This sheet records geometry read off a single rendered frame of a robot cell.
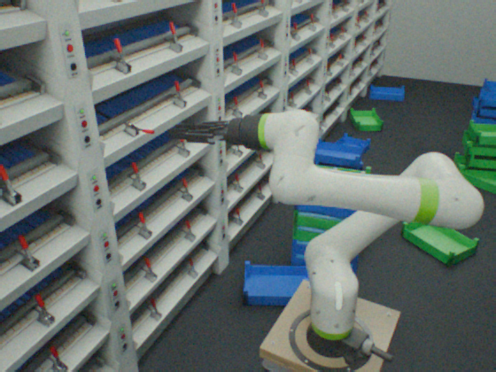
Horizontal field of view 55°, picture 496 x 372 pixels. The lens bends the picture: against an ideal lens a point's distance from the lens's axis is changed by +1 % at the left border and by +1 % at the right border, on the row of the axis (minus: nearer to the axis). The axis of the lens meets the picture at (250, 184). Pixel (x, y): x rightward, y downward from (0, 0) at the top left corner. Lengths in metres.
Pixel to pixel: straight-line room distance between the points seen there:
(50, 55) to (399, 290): 1.70
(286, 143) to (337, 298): 0.46
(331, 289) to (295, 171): 0.38
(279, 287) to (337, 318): 0.82
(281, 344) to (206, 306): 0.66
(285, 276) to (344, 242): 0.82
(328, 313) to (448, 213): 0.42
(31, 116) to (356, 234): 0.92
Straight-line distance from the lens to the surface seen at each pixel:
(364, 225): 1.44
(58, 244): 1.36
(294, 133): 1.14
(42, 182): 1.26
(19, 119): 1.16
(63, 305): 1.46
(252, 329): 2.00
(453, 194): 1.25
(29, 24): 1.16
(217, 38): 1.81
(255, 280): 2.21
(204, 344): 1.95
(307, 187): 1.13
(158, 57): 1.55
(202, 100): 1.76
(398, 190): 1.20
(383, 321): 1.62
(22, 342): 1.40
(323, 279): 1.36
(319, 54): 3.11
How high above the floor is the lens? 1.44
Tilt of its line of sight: 29 degrees down
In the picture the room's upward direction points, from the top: straight up
